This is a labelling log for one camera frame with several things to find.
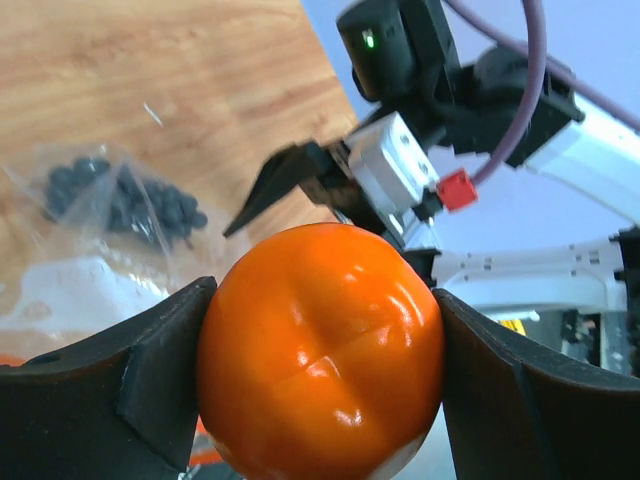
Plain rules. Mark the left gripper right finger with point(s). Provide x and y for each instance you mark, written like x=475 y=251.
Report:
x=516 y=409

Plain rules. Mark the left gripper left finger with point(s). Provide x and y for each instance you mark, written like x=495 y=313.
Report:
x=119 y=404

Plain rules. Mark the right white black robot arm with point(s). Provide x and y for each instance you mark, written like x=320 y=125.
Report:
x=455 y=100

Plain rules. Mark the dark blueberry cluster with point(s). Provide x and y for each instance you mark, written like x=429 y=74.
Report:
x=116 y=198

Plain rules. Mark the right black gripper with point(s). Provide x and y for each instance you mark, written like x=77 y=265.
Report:
x=324 y=183

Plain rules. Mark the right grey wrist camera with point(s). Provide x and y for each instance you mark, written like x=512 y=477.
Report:
x=389 y=165

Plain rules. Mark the orange fake orange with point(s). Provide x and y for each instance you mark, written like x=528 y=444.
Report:
x=321 y=356

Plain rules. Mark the clear zip bag orange seal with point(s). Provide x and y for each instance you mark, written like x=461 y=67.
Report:
x=62 y=283

